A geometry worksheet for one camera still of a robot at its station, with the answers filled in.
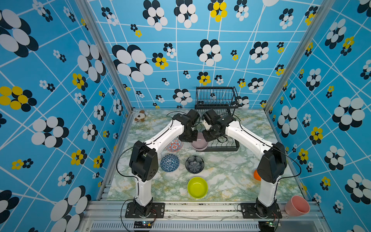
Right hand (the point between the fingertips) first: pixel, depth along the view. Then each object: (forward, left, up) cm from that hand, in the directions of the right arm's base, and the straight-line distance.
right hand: (209, 136), depth 87 cm
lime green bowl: (-25, +7, -15) cm, 30 cm away
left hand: (-2, +9, -1) cm, 9 cm away
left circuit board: (-43, +35, -16) cm, 58 cm away
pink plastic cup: (-36, -40, -6) cm, 54 cm away
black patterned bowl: (-12, +9, -13) cm, 20 cm away
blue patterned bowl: (-12, +24, -12) cm, 30 cm away
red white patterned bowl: (+1, +22, -12) cm, 25 cm away
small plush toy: (+25, +51, -9) cm, 58 cm away
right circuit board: (-43, -27, -16) cm, 53 cm away
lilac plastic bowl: (-5, +5, -1) cm, 7 cm away
